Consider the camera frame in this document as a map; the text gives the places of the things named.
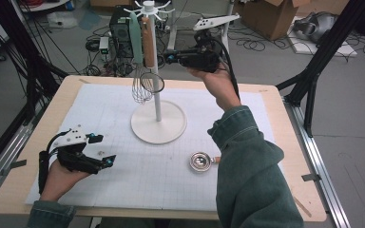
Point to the person's left hand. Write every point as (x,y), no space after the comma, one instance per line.
(57,186)

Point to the white round table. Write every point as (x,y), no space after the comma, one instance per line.
(44,5)

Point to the white hook rack stand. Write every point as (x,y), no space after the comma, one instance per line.
(158,126)

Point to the white power supply box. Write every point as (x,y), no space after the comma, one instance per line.
(104,44)

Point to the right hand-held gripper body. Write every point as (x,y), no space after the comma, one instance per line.
(202,58)

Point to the grey bag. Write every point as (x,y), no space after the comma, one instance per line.
(316,25)

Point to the black computer tower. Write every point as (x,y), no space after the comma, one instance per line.
(120,31)

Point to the white desk leg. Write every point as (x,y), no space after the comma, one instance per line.
(172,34)
(225,38)

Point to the white grid mat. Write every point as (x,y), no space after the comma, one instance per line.
(155,183)

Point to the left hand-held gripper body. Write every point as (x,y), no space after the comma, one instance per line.
(76,158)

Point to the black metal frame post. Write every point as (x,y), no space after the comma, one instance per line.
(323,53)
(28,63)

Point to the person's right hand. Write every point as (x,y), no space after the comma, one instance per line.
(218,85)

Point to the cardboard box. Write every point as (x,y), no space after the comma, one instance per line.
(266,15)

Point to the clear plastic bag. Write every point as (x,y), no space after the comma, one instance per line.
(61,20)

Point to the grey tape strip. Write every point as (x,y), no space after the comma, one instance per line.
(18,164)
(311,177)

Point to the aluminium rail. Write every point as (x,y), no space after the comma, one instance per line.
(316,164)
(3,158)

